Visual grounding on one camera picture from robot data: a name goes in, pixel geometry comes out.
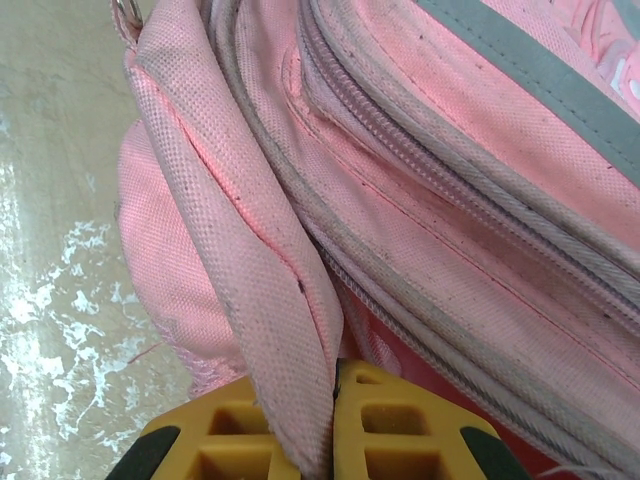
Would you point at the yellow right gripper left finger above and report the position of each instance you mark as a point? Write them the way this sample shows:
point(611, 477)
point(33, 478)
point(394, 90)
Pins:
point(220, 445)

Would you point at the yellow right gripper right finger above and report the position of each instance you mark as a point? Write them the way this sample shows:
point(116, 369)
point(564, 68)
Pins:
point(410, 440)

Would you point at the pink student backpack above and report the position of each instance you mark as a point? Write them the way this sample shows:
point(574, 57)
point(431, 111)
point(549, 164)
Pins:
point(400, 200)

